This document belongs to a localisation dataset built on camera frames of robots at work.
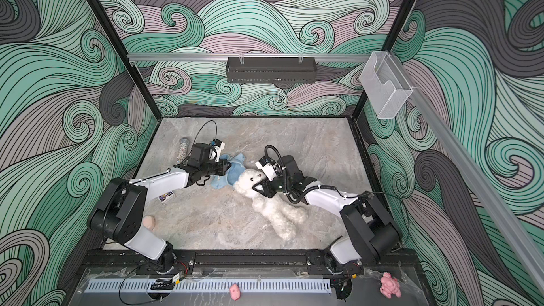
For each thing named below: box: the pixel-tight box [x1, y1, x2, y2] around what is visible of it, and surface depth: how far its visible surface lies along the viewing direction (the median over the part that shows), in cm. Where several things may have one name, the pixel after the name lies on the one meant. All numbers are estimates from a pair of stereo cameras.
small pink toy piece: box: [229, 284, 242, 302], surface depth 67 cm
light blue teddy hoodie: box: [211, 153, 246, 190], surface depth 93 cm
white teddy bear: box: [233, 169, 309, 242], surface depth 79 cm
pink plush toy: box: [379, 272, 401, 299], surface depth 68 cm
